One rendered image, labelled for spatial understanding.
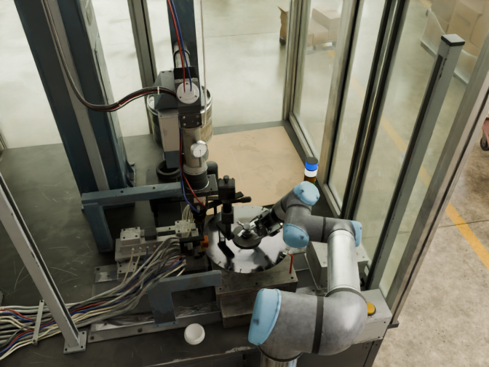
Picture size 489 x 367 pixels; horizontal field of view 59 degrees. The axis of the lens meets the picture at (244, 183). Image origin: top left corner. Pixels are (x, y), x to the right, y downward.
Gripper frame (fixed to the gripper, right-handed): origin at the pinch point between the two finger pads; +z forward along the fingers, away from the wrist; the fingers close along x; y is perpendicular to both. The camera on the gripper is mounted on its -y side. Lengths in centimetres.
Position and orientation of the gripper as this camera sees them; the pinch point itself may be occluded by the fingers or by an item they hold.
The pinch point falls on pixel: (257, 232)
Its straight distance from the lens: 158.0
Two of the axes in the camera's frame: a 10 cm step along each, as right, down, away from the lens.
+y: -7.3, 2.9, -6.2
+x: 5.1, 8.4, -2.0
